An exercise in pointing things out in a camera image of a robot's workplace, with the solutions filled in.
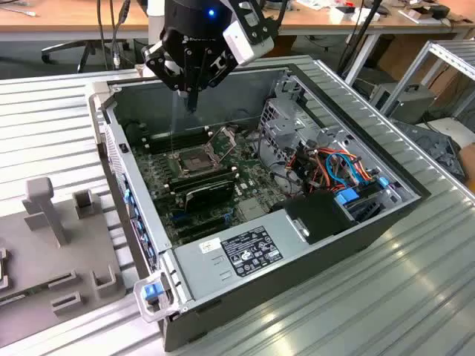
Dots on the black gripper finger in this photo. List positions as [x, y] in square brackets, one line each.
[159, 61]
[222, 68]

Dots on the CPU socket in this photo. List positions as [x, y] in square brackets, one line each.
[194, 163]

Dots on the thin metal locking lever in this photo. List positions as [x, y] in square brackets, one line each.
[173, 126]

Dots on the black RAM slot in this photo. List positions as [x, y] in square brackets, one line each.
[204, 184]
[174, 134]
[178, 144]

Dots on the metal disk bay cage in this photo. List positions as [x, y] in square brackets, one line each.
[282, 126]

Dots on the office chair base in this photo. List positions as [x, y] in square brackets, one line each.
[70, 46]

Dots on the green motherboard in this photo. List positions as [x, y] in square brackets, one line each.
[248, 174]

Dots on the silver chipset heatsink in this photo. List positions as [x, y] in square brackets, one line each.
[253, 208]

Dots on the black tripod legs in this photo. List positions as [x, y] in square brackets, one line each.
[361, 33]

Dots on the black expansion slot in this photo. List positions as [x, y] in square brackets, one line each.
[204, 227]

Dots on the wooden desk with clutter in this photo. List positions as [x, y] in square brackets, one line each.
[389, 23]

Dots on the blue disk carrier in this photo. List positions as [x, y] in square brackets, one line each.
[347, 196]

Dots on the black plastic shroud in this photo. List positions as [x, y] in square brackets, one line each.
[319, 219]

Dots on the grey metal box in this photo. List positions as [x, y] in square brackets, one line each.
[412, 102]

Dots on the silver power supply with label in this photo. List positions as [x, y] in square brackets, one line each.
[200, 274]

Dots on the grey parts rack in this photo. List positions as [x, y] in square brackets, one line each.
[44, 252]

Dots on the black plastic panel pile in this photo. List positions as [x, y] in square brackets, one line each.
[438, 148]

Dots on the blue case latch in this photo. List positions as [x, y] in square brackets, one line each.
[152, 291]

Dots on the open grey PC case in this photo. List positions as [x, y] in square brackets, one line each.
[297, 296]

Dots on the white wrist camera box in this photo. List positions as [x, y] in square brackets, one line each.
[245, 42]

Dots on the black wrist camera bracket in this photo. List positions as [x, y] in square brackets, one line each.
[256, 18]

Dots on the aluminium profile frame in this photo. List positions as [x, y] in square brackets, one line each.
[408, 70]

